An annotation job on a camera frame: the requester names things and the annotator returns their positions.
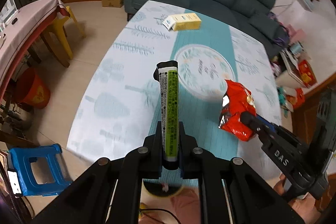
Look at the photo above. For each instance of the red gift box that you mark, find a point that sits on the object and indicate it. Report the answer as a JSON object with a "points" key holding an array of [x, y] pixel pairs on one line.
{"points": [[306, 73]]}

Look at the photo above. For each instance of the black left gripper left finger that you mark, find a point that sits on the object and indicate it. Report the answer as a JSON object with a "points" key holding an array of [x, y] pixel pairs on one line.
{"points": [[142, 163]]}

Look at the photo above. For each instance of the yellow toothpaste box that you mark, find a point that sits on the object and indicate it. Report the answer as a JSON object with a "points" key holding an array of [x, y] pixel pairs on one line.
{"points": [[181, 22]]}

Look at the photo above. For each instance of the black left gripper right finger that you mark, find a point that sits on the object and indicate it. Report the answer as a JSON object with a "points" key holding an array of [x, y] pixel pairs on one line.
{"points": [[198, 163]]}

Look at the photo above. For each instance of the wooden door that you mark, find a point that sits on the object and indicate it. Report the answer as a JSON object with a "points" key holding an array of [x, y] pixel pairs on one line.
{"points": [[304, 119]]}

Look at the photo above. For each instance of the yellow round trash bin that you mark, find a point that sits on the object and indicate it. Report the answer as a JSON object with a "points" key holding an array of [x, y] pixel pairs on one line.
{"points": [[161, 189]]}

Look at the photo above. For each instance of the pink trouser leg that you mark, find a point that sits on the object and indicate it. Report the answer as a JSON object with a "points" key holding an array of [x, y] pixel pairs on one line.
{"points": [[185, 208]]}

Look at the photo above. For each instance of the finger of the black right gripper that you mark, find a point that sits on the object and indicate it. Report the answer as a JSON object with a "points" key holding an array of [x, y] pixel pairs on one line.
{"points": [[249, 120], [269, 127]]}

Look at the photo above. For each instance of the green black snack packet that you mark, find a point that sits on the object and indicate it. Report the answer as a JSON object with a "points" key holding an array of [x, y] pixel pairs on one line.
{"points": [[166, 74]]}

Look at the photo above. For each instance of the right human hand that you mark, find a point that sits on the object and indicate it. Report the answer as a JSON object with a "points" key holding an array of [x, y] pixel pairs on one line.
{"points": [[305, 208]]}

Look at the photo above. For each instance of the red plastic bucket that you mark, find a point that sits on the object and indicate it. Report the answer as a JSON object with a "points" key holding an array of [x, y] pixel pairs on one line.
{"points": [[31, 90]]}

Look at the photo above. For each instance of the yellow plastic stool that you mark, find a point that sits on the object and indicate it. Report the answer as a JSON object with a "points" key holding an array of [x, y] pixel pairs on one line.
{"points": [[57, 28]]}

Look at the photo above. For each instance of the blue plastic stool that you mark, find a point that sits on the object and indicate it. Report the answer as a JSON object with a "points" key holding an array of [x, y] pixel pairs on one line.
{"points": [[39, 171]]}

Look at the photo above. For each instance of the pink cloth side table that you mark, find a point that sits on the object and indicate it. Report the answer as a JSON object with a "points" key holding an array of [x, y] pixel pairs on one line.
{"points": [[32, 19]]}

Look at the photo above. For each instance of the white smartphone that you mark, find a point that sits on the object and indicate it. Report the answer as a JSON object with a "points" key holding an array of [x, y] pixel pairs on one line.
{"points": [[14, 183]]}

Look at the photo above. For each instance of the red foil bag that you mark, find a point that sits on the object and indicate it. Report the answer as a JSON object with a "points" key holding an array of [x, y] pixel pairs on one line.
{"points": [[237, 100]]}

